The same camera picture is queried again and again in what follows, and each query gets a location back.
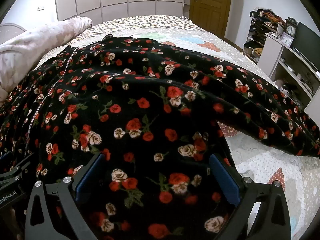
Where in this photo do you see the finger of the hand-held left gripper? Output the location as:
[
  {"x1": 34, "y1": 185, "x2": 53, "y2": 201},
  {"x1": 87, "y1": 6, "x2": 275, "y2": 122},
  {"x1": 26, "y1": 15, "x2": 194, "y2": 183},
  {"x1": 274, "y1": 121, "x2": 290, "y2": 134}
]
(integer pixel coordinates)
[{"x1": 0, "y1": 151, "x2": 36, "y2": 182}]

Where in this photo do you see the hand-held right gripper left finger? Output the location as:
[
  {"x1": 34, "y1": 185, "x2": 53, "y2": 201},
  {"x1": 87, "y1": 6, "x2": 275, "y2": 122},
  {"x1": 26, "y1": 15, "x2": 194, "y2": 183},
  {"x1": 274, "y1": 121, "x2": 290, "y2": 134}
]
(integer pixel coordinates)
[{"x1": 25, "y1": 152, "x2": 106, "y2": 240}]

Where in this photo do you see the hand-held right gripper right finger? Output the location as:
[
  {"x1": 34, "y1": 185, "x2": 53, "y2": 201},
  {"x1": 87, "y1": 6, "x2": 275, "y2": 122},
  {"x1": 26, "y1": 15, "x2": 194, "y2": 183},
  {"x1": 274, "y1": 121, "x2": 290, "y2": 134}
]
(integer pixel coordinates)
[{"x1": 209, "y1": 152, "x2": 292, "y2": 240}]

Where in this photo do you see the black floral garment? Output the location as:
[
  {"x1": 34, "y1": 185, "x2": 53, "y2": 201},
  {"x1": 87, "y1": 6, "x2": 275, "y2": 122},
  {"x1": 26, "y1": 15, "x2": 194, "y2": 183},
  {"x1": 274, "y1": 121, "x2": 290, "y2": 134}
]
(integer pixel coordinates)
[{"x1": 0, "y1": 36, "x2": 320, "y2": 240}]

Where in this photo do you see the pile of clothes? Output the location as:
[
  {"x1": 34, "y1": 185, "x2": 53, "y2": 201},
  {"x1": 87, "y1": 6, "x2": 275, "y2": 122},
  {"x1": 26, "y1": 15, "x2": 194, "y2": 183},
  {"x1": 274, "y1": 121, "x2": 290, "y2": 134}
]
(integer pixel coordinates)
[{"x1": 250, "y1": 8, "x2": 287, "y2": 28}]

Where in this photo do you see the beige dotted patchwork quilt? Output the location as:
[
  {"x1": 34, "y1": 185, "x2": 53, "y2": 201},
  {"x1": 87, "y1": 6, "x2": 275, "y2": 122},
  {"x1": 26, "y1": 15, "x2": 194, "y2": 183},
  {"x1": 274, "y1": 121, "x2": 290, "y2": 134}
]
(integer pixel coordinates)
[{"x1": 37, "y1": 21, "x2": 320, "y2": 240}]

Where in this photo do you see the pink fleece blanket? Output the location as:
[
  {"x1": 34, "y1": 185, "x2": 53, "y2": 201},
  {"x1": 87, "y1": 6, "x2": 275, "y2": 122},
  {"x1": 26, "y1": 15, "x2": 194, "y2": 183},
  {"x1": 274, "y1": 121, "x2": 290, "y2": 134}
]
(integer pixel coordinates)
[{"x1": 0, "y1": 16, "x2": 93, "y2": 107}]

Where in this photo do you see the white shelf unit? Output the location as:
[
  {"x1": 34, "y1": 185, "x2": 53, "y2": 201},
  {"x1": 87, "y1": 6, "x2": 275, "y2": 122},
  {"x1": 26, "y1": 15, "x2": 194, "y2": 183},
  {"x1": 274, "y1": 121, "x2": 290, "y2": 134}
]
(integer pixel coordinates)
[{"x1": 257, "y1": 32, "x2": 320, "y2": 117}]

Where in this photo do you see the white headboard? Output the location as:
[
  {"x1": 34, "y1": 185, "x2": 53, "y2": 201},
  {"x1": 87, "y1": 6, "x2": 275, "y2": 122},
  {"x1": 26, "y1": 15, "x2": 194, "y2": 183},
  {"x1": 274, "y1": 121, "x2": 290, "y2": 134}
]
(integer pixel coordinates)
[{"x1": 0, "y1": 23, "x2": 27, "y2": 47}]

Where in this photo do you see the open storage rack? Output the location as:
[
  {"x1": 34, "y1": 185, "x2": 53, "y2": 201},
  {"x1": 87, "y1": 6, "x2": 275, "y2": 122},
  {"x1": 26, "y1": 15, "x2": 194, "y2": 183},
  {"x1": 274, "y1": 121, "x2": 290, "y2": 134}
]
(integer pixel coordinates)
[{"x1": 242, "y1": 10, "x2": 286, "y2": 64}]

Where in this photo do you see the white alarm clock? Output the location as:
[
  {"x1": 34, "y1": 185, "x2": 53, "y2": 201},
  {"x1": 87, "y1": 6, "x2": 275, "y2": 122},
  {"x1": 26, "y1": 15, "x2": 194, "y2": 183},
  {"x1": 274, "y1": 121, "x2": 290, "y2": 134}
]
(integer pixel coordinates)
[{"x1": 280, "y1": 33, "x2": 294, "y2": 47}]

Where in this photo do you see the black television screen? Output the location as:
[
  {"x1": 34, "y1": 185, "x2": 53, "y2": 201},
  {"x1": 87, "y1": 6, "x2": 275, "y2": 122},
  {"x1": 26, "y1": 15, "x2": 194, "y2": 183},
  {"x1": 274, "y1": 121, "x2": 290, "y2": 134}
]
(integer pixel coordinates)
[{"x1": 292, "y1": 21, "x2": 320, "y2": 61}]

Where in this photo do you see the ornate dark mantel clock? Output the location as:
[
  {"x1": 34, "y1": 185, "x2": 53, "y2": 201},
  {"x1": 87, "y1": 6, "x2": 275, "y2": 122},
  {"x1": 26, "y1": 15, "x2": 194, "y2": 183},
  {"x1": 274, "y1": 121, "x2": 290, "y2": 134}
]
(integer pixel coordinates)
[{"x1": 285, "y1": 17, "x2": 298, "y2": 37}]

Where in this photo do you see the geometric diamond patterned bedspread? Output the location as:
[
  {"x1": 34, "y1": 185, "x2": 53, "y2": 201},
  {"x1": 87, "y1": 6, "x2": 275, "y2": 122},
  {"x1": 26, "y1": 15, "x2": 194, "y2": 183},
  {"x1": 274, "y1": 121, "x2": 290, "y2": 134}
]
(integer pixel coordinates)
[{"x1": 82, "y1": 14, "x2": 193, "y2": 32}]

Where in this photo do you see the brown wooden door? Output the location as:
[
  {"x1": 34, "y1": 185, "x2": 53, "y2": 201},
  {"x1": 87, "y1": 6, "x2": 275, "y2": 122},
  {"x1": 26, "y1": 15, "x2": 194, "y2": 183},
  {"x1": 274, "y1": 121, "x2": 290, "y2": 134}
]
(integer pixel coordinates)
[{"x1": 189, "y1": 0, "x2": 233, "y2": 40}]

